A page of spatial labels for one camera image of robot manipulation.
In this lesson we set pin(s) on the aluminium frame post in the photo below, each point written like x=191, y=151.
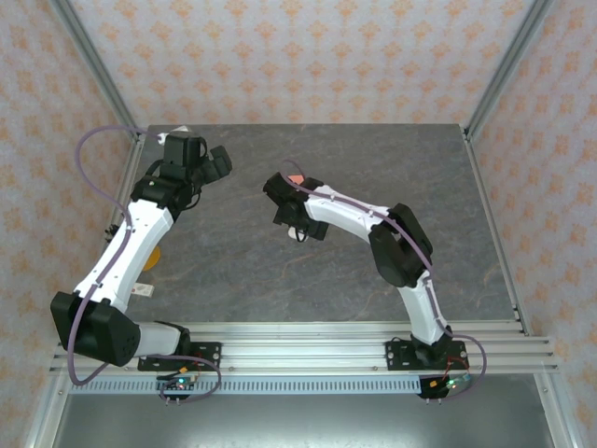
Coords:
x=504, y=70
x=100, y=70

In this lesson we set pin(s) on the aluminium side rail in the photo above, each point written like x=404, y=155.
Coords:
x=130, y=161
x=482, y=186

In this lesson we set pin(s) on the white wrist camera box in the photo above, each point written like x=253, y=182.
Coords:
x=162, y=138

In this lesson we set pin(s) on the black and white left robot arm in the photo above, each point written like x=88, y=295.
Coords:
x=140, y=233

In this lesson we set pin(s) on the white card red print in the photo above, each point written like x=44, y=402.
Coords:
x=143, y=289

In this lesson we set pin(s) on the yellow pen cup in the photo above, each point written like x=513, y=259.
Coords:
x=154, y=259

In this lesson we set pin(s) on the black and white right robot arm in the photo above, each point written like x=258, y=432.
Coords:
x=350, y=212

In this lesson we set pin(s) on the black marker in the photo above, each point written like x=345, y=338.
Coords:
x=111, y=229

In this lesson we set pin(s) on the green controller board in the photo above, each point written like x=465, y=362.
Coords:
x=179, y=383
x=450, y=383

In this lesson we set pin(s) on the aluminium mounting rail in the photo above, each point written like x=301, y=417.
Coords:
x=303, y=350

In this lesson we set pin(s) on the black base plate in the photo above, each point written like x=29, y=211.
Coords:
x=205, y=354
x=401, y=354

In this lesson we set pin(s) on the grey metal panel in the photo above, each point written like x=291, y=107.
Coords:
x=298, y=420

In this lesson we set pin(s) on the white earbud charging case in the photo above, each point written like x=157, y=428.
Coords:
x=293, y=234

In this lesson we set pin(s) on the pink earbud charging case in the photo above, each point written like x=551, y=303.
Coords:
x=295, y=179

